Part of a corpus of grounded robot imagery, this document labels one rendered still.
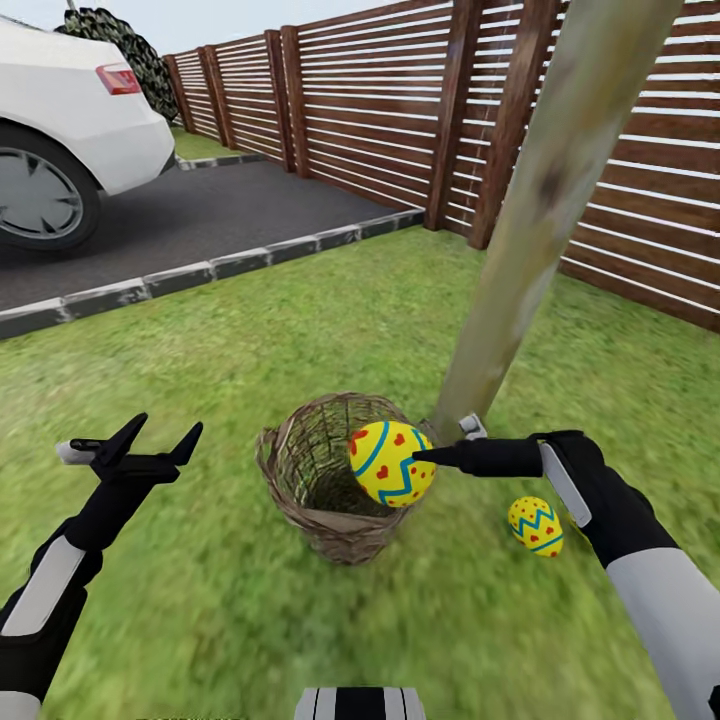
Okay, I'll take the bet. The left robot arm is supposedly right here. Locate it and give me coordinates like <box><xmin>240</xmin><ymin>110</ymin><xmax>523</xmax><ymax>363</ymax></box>
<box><xmin>0</xmin><ymin>413</ymin><xmax>203</xmax><ymax>720</ymax></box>

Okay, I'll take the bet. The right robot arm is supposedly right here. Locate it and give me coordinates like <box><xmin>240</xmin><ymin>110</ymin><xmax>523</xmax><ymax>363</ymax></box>
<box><xmin>411</xmin><ymin>414</ymin><xmax>720</xmax><ymax>720</ymax></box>

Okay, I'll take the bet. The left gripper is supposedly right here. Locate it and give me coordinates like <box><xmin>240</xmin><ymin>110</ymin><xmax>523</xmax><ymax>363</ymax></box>
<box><xmin>84</xmin><ymin>413</ymin><xmax>203</xmax><ymax>524</ymax></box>

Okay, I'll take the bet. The easter egg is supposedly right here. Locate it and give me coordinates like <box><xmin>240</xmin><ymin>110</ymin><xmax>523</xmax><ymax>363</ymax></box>
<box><xmin>508</xmin><ymin>497</ymin><xmax>563</xmax><ymax>557</ymax></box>
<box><xmin>350</xmin><ymin>421</ymin><xmax>437</xmax><ymax>507</ymax></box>

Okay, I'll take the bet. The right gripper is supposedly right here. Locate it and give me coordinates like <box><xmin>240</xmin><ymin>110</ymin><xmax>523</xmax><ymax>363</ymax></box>
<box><xmin>411</xmin><ymin>439</ymin><xmax>515</xmax><ymax>477</ymax></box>

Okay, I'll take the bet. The robot trunk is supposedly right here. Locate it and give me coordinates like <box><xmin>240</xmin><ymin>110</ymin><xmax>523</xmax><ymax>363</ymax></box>
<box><xmin>293</xmin><ymin>687</ymin><xmax>426</xmax><ymax>720</ymax></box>

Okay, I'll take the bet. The wicker basket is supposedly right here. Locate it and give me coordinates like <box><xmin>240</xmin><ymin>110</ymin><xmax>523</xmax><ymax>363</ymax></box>
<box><xmin>254</xmin><ymin>391</ymin><xmax>441</xmax><ymax>567</ymax></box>

